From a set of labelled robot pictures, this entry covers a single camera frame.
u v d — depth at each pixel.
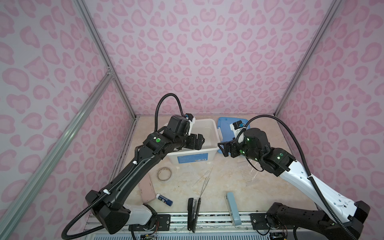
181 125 0.52
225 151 0.62
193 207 0.78
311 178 0.43
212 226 0.72
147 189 0.82
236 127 0.60
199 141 0.62
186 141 0.59
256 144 0.51
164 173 0.90
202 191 0.84
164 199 0.78
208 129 0.98
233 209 0.76
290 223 0.60
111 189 0.39
